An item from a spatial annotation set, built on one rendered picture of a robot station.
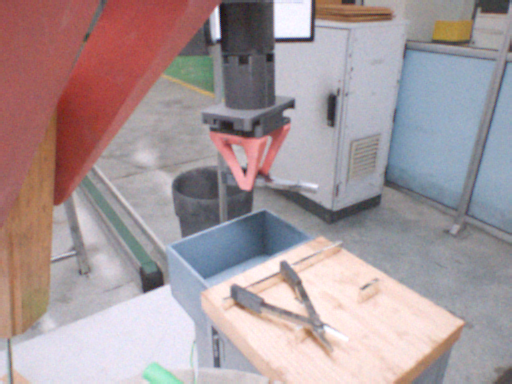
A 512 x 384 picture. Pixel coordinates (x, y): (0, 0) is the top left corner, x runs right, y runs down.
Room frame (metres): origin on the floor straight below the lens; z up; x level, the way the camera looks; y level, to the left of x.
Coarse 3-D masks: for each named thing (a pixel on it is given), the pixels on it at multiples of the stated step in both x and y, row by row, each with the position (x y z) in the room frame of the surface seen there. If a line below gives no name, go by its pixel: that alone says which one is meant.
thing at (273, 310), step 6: (264, 306) 0.30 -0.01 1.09; (270, 306) 0.30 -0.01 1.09; (276, 306) 0.30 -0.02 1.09; (264, 312) 0.30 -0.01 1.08; (270, 312) 0.30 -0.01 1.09; (276, 312) 0.30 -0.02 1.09; (282, 312) 0.30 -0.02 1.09; (288, 312) 0.30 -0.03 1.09; (282, 318) 0.29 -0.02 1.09; (288, 318) 0.29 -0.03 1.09; (294, 318) 0.29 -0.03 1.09; (300, 318) 0.29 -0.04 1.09; (306, 318) 0.29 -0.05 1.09; (300, 324) 0.28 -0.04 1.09; (306, 324) 0.28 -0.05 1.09
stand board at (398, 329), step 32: (288, 256) 0.42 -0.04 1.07; (352, 256) 0.42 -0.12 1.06; (224, 288) 0.36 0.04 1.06; (288, 288) 0.36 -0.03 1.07; (320, 288) 0.36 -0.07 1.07; (352, 288) 0.36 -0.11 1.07; (384, 288) 0.36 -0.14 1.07; (224, 320) 0.32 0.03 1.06; (256, 320) 0.31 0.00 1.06; (352, 320) 0.31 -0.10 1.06; (384, 320) 0.31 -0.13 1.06; (416, 320) 0.31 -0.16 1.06; (448, 320) 0.31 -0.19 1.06; (256, 352) 0.27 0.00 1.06; (288, 352) 0.27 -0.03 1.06; (320, 352) 0.27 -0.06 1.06; (352, 352) 0.27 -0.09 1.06; (384, 352) 0.27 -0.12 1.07; (416, 352) 0.27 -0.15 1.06
